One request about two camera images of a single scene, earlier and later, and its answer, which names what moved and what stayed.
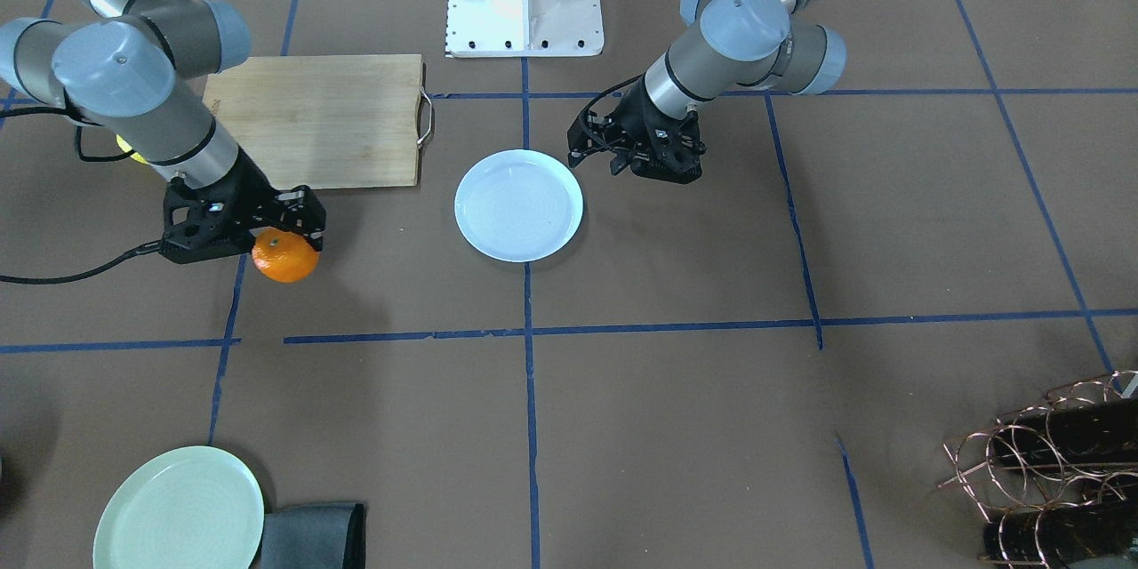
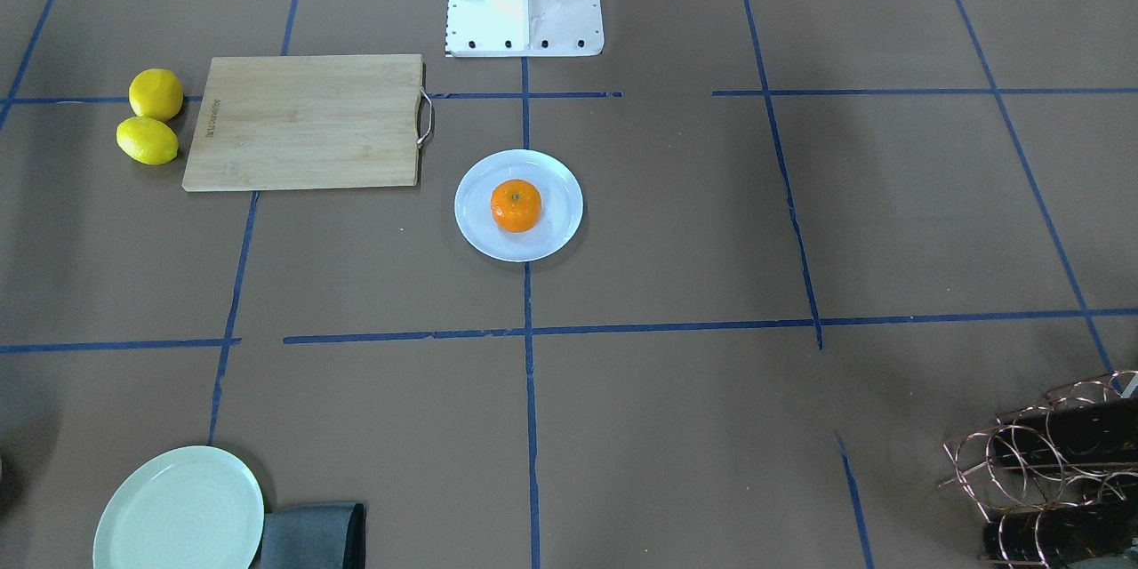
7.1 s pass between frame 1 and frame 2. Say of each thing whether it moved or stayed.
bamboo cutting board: stayed
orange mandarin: moved
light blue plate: stayed
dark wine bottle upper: stayed
